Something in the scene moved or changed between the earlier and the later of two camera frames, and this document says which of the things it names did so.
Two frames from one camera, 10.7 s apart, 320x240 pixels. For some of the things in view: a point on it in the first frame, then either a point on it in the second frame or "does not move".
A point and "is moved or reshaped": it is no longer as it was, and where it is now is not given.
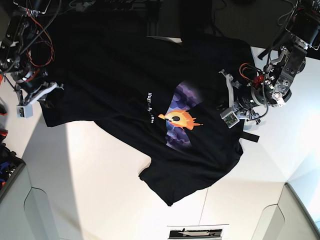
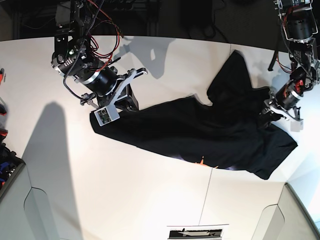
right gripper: x=245 y=100 -> x=273 y=105
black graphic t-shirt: x=163 y=95 is moved or reshaped
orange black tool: x=1 y=78 does not move
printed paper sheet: x=204 y=232 does not move
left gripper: x=32 y=90 -> x=123 y=95
